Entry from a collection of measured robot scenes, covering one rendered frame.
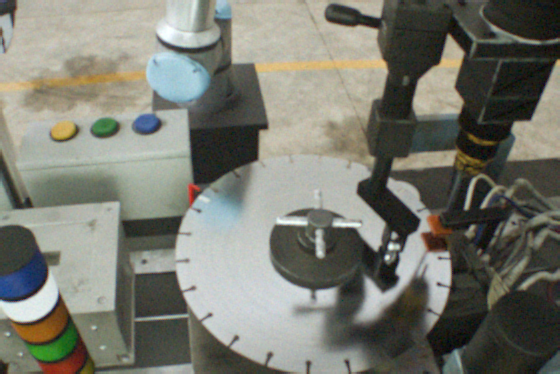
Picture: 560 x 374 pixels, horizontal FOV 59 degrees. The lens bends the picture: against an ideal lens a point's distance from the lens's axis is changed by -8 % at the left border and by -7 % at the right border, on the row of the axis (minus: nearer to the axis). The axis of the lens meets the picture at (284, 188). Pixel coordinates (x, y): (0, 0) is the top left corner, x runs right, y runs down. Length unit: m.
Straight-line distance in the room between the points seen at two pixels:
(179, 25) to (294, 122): 1.49
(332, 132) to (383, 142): 1.78
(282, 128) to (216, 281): 1.76
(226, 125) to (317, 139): 1.19
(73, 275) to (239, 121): 0.57
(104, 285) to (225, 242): 0.16
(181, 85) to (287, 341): 0.55
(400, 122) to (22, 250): 0.36
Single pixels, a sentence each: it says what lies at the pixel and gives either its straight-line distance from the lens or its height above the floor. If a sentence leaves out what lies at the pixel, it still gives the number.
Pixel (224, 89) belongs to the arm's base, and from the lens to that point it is 1.15.
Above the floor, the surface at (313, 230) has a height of 0.99.
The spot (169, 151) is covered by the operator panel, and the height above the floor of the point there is 0.90.
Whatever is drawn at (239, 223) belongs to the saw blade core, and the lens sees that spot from 0.65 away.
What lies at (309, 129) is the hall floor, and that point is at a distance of 2.32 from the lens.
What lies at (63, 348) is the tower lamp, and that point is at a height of 1.05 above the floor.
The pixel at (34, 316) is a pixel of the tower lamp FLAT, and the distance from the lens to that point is 0.42.
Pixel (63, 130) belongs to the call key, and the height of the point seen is 0.91.
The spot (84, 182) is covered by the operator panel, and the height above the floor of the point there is 0.85.
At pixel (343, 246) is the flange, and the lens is 0.62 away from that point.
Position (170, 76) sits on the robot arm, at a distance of 0.96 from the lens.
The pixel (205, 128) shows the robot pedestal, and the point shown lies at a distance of 1.12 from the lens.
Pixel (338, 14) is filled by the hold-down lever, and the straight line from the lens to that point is 0.52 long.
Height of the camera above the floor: 1.44
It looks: 45 degrees down
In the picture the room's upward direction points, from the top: 4 degrees clockwise
